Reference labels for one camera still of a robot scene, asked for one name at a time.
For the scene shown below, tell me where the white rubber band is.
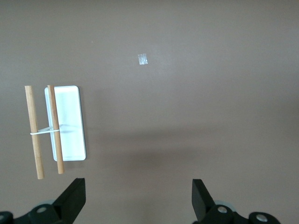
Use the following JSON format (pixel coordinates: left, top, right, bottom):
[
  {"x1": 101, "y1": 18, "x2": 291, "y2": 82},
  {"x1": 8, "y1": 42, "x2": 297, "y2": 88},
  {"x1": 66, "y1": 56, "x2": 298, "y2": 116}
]
[{"x1": 29, "y1": 126, "x2": 60, "y2": 136}]

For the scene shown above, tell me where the brown wooden stick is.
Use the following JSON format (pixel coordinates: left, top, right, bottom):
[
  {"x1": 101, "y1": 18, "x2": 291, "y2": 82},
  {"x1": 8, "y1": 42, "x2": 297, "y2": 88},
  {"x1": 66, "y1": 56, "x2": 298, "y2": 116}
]
[
  {"x1": 47, "y1": 84, "x2": 65, "y2": 175},
  {"x1": 24, "y1": 85, "x2": 45, "y2": 180}
]

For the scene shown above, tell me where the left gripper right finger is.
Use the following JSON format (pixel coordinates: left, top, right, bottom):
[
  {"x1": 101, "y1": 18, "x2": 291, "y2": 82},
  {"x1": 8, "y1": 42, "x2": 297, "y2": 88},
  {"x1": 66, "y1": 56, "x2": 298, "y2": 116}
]
[{"x1": 192, "y1": 179, "x2": 281, "y2": 224}]

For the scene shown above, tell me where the white rectangular tray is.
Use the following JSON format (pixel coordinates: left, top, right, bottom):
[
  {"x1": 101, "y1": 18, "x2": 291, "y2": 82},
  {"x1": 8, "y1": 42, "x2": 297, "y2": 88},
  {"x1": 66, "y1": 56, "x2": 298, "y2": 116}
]
[{"x1": 44, "y1": 84, "x2": 87, "y2": 162}]

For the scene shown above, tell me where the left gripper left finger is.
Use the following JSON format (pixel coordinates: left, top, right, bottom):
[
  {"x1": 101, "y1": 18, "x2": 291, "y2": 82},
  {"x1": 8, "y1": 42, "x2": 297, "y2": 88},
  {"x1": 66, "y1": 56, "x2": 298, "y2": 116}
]
[{"x1": 0, "y1": 177, "x2": 86, "y2": 224}]

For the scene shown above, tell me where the clear tape piece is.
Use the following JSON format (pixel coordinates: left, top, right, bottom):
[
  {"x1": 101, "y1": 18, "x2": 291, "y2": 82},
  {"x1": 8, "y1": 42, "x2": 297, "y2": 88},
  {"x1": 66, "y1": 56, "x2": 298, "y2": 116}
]
[{"x1": 137, "y1": 53, "x2": 149, "y2": 66}]

